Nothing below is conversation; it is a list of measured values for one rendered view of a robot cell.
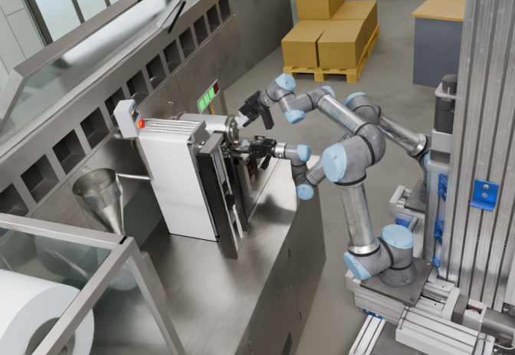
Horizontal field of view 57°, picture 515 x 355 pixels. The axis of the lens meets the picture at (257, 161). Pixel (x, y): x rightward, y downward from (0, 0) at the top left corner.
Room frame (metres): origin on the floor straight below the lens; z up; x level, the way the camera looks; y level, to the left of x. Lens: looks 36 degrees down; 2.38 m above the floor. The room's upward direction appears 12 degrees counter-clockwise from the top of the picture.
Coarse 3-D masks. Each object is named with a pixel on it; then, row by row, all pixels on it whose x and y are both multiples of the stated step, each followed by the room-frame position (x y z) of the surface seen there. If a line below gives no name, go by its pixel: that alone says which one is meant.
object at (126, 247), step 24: (0, 216) 1.05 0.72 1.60; (96, 240) 0.88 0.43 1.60; (120, 240) 0.86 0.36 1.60; (120, 264) 0.80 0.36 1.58; (144, 264) 0.86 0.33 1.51; (96, 288) 0.72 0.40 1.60; (144, 288) 0.84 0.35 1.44; (72, 312) 0.67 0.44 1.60; (48, 336) 0.62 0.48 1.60; (168, 336) 0.84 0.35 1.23
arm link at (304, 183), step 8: (360, 112) 1.63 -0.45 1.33; (368, 112) 1.62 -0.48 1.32; (376, 112) 1.65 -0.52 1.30; (368, 120) 1.59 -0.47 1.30; (376, 120) 1.61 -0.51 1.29; (344, 136) 1.61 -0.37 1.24; (320, 160) 1.61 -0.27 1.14; (312, 168) 1.62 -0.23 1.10; (320, 168) 1.59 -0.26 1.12; (296, 176) 1.66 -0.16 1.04; (304, 176) 1.61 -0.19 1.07; (312, 176) 1.59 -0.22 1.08; (320, 176) 1.58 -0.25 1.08; (296, 184) 1.62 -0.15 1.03; (304, 184) 1.59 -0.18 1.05; (312, 184) 1.58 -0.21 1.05; (304, 192) 1.56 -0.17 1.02; (312, 192) 1.56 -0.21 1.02
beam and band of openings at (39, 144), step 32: (192, 0) 2.46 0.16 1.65; (224, 0) 2.74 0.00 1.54; (160, 32) 2.10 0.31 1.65; (192, 32) 2.33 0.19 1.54; (128, 64) 1.86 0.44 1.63; (160, 64) 2.06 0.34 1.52; (96, 96) 1.65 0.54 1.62; (128, 96) 1.80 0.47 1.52; (64, 128) 1.48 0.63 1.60; (96, 128) 1.68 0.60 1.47; (0, 160) 1.26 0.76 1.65; (32, 160) 1.33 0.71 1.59; (64, 160) 1.51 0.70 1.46; (0, 192) 1.20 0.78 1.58; (32, 192) 1.35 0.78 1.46
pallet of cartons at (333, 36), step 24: (312, 0) 5.05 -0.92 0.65; (336, 0) 5.19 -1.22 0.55; (360, 0) 5.35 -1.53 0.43; (312, 24) 4.93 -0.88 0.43; (336, 24) 4.80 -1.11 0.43; (360, 24) 4.67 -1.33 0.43; (288, 48) 4.62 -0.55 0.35; (312, 48) 4.48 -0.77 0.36; (336, 48) 4.36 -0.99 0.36; (360, 48) 4.52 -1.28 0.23; (288, 72) 4.60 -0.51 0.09; (312, 72) 4.47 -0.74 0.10; (336, 72) 4.34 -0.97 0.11; (360, 72) 4.42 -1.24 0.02
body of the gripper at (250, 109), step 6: (258, 90) 1.77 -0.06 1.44; (252, 96) 1.77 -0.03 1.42; (258, 96) 1.75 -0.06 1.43; (246, 102) 1.76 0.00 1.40; (252, 102) 1.76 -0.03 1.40; (258, 102) 1.73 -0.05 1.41; (240, 108) 1.77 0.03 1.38; (246, 108) 1.78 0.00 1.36; (252, 108) 1.75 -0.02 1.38; (258, 108) 1.75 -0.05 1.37; (246, 114) 1.76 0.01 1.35; (252, 114) 1.75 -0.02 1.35; (258, 114) 1.74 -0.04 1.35
